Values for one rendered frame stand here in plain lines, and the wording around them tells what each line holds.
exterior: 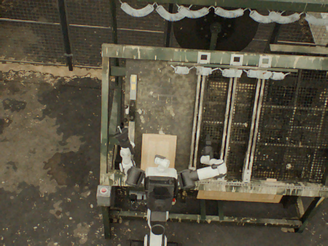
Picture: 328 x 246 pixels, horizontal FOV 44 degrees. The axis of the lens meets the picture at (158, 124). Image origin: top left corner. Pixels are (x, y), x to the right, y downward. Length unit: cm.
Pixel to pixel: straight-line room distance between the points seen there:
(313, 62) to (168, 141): 142
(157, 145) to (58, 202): 157
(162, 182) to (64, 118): 262
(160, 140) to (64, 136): 193
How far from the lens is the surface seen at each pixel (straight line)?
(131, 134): 365
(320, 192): 418
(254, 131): 372
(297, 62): 361
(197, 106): 355
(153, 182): 316
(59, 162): 507
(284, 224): 467
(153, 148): 372
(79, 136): 528
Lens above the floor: 407
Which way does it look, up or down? 49 degrees down
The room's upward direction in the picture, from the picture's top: 5 degrees clockwise
